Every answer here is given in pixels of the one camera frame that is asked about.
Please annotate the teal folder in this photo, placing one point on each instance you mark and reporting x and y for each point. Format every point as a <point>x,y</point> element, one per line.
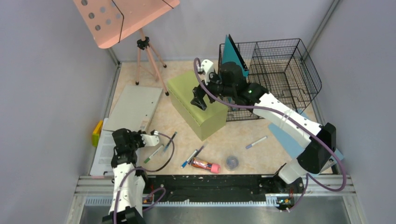
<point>232,54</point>

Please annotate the white blue marker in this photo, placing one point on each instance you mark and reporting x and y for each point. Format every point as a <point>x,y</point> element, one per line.
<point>256,142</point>

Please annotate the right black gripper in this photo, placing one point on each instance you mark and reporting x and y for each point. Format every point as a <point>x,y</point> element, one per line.
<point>199,94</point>

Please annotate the green capped marker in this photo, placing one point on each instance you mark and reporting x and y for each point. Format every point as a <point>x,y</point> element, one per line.
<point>153,154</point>

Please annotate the blue capped marker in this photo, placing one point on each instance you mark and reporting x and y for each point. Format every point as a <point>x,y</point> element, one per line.
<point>189,158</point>

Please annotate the clear round container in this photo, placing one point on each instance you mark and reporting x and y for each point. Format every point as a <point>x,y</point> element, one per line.
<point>232,163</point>

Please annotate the pink capped pencil tube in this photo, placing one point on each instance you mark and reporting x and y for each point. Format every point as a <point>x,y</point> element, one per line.
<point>202,164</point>

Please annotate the light blue clipboard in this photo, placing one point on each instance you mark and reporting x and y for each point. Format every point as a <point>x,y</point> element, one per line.
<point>294,149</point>

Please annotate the grey white folder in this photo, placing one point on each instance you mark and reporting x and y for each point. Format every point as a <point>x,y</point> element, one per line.
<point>134,108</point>

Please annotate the yellow green block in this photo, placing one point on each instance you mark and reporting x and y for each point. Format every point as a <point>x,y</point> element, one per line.
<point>96,133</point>

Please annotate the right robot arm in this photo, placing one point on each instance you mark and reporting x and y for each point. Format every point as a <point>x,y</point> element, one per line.
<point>228,87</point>

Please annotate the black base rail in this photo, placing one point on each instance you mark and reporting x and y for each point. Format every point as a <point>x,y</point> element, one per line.
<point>222,188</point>

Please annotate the black pen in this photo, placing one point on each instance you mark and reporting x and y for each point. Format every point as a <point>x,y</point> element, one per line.
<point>170,141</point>

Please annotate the green rectangular box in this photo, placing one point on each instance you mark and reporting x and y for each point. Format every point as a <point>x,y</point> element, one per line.
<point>204,123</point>

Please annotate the black wire desk organizer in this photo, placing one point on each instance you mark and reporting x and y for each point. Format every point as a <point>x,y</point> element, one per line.
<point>285,68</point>

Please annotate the pink music stand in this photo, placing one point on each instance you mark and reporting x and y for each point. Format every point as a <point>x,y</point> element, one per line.
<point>111,21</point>

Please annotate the printed paper clipboard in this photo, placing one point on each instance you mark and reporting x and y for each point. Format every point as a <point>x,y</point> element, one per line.
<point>102,161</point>

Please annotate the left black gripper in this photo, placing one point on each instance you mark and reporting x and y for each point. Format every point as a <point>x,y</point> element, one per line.
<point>137,134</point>

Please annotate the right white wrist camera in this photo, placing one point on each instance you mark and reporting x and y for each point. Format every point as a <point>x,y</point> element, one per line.
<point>206,67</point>

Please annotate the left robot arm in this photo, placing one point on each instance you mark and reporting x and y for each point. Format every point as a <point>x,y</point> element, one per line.
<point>129,181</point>

